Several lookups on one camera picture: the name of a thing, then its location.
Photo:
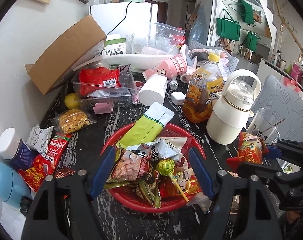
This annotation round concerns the person's right hand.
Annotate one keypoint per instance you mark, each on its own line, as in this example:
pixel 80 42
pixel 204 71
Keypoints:
pixel 294 216

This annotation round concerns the red gold snack packet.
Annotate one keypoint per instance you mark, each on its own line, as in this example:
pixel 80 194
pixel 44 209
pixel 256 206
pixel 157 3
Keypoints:
pixel 186 180

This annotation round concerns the yellow noodle snack bag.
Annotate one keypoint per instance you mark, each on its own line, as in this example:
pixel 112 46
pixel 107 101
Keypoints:
pixel 71 121

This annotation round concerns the peanut snack packet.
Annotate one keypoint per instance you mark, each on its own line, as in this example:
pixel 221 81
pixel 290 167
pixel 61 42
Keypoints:
pixel 131 167

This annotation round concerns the metal spoon in mug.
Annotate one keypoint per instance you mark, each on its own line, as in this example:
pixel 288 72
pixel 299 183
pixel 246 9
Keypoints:
pixel 275 125

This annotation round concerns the yellow lemon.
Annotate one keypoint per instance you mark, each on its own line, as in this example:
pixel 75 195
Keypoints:
pixel 72 101

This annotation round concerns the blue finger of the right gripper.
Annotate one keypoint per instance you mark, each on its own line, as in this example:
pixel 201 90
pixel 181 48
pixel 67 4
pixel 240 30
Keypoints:
pixel 273 152

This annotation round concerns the green lollipop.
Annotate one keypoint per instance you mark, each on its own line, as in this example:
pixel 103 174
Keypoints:
pixel 166 167

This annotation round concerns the white mini fridge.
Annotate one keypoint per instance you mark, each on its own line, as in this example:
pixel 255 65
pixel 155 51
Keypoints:
pixel 125 18

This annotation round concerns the red plastic basket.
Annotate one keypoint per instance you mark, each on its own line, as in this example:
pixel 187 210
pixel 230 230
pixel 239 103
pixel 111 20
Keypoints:
pixel 144 197

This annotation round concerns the black white snack packet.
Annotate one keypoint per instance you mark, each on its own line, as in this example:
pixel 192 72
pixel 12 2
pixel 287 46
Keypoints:
pixel 161 148

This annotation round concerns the clear zip plastic bag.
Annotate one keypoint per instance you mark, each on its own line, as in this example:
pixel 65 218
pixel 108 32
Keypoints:
pixel 156 39

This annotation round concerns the grey leaf pattern chair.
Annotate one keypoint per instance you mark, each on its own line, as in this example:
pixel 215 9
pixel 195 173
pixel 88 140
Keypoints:
pixel 283 103

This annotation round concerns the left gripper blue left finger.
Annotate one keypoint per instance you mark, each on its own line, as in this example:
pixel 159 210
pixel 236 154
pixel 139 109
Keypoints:
pixel 100 171

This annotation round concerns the brown cardboard box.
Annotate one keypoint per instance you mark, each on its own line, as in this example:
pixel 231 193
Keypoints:
pixel 77 45

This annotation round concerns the green tote bag lower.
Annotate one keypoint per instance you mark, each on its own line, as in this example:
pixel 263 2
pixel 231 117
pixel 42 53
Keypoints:
pixel 250 41

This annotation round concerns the red barcode snack bag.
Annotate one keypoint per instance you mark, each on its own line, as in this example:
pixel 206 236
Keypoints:
pixel 97 78

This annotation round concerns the clear plastic tray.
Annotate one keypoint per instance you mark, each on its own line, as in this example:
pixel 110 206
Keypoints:
pixel 116 96

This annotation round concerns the red cola bottle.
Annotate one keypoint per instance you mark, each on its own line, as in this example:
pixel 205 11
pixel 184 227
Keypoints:
pixel 180 38

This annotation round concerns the red orange snack packets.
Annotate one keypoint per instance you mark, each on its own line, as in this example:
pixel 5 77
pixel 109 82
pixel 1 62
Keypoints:
pixel 47 165

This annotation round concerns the green tote bag left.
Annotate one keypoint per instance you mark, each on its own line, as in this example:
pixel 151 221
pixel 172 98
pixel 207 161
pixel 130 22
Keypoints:
pixel 227 27

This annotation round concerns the pink panda cup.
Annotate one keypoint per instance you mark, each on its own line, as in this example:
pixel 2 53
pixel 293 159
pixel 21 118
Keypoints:
pixel 171 67

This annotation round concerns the red cartoon snack packet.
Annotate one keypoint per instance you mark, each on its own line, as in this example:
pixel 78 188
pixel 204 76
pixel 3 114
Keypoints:
pixel 251 148

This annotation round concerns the white cap dark jar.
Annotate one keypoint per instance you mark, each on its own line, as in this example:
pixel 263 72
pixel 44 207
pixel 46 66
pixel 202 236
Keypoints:
pixel 14 150

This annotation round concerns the white kettle with glass lid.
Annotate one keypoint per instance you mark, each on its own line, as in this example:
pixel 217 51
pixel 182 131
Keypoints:
pixel 232 110

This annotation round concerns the green tote bag upper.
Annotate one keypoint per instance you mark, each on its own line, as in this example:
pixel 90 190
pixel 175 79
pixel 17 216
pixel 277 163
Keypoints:
pixel 244 9

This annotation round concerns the yellow iced tea bottle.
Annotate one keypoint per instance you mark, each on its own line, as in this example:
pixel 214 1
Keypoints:
pixel 202 90

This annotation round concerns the white patterned sachet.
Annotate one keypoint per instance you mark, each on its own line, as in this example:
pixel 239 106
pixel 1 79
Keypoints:
pixel 39 139

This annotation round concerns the green white carton box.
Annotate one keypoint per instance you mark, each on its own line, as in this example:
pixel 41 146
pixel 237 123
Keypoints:
pixel 114 45

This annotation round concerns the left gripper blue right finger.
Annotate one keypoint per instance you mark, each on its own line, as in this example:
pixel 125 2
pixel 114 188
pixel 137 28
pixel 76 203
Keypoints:
pixel 205 175

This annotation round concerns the green tote bag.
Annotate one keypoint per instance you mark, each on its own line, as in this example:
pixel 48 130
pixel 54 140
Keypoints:
pixel 227 27
pixel 250 41
pixel 244 9

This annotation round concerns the blue round gadget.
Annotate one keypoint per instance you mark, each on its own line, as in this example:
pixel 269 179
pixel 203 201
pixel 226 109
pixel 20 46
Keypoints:
pixel 12 186

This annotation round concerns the green white stick pouch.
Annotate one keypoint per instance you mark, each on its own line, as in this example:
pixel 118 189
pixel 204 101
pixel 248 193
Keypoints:
pixel 148 127

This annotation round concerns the glass mug with cat print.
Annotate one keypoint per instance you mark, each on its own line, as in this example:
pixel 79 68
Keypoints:
pixel 261 121

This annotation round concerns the white paper roll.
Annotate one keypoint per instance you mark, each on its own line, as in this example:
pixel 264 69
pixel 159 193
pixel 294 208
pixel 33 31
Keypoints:
pixel 154 90

